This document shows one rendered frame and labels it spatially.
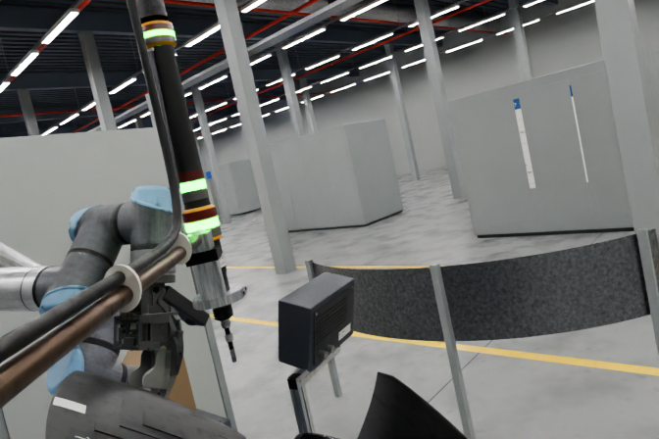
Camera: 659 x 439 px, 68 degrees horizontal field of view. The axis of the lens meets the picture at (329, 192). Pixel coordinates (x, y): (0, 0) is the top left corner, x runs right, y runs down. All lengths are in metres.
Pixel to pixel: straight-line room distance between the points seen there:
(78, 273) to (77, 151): 1.86
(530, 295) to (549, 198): 4.41
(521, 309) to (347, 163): 8.23
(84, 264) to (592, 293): 2.27
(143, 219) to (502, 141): 6.39
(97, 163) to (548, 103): 5.42
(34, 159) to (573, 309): 2.61
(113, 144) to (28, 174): 0.47
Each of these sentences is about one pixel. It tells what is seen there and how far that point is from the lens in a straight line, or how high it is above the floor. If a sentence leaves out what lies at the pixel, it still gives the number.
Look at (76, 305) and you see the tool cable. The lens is 0.30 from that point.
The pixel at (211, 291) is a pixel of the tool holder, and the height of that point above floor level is 1.48.
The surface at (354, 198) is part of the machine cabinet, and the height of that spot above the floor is 0.65.
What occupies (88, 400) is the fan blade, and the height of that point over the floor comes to 1.41.
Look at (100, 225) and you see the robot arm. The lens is 0.93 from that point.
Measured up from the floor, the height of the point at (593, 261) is 0.87.
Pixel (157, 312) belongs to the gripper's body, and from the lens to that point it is 0.89.
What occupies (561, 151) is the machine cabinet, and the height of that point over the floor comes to 1.08.
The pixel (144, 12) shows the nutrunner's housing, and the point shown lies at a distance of 0.68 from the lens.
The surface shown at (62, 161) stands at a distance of 2.66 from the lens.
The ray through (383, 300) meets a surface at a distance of 2.79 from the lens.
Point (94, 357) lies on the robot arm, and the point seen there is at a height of 1.27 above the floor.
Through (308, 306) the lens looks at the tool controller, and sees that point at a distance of 1.35.
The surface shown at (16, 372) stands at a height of 1.55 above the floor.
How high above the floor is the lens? 1.61
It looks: 4 degrees down
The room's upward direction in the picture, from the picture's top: 12 degrees counter-clockwise
